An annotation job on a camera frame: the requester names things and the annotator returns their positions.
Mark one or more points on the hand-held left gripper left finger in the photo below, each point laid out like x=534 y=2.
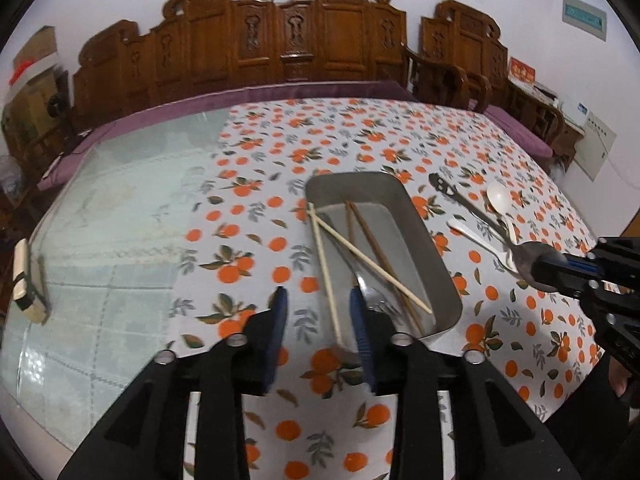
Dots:
x=280 y=320

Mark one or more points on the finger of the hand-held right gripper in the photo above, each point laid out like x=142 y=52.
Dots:
x=575 y=264
x=575 y=282

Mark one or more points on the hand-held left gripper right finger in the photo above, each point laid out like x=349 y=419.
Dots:
x=356 y=320

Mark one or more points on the stainless steel fork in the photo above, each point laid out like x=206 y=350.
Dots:
x=475 y=234
x=365 y=290

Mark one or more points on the stainless steel spoon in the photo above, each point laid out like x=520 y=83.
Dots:
x=525 y=262

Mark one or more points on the light bamboo chopstick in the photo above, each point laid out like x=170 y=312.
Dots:
x=322 y=260
x=360 y=255

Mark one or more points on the rectangular metal tray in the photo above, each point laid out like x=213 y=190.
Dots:
x=420 y=260

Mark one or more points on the person's right hand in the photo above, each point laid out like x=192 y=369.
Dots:
x=620 y=380

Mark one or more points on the clear plastic bag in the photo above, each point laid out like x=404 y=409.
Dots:
x=559 y=170

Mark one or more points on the white ceramic spoon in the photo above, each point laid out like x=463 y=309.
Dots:
x=500 y=199

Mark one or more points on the wooden side table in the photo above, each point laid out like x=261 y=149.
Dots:
x=565 y=135

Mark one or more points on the purple armchair cushion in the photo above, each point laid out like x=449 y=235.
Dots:
x=520 y=132

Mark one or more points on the white box device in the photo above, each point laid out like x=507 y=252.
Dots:
x=574 y=114

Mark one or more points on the white printer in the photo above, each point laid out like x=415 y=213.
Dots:
x=545 y=91

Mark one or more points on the orange fruit print tablecloth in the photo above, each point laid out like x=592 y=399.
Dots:
x=350 y=140

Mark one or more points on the red card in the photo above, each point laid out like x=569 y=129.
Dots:
x=521 y=70

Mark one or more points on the purple sofa cushion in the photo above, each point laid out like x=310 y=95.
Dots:
x=175 y=110

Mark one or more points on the carved wooden armchair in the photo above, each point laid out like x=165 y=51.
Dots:
x=465 y=50

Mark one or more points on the beige block with black band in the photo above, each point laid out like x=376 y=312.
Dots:
x=30 y=285

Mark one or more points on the carved wooden sofa bench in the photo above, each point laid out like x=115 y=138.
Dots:
x=250 y=45

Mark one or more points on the black fan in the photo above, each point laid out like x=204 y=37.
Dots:
x=56 y=106

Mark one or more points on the large cardboard box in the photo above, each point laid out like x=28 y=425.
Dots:
x=27 y=115

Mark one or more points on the red plastic item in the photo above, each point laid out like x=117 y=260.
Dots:
x=22 y=71

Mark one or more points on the small cardboard box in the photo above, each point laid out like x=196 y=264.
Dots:
x=37 y=45

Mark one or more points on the white wall cabinet door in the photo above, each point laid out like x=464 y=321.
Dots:
x=597 y=145

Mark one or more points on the grey wall panel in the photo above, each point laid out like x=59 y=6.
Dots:
x=584 y=17

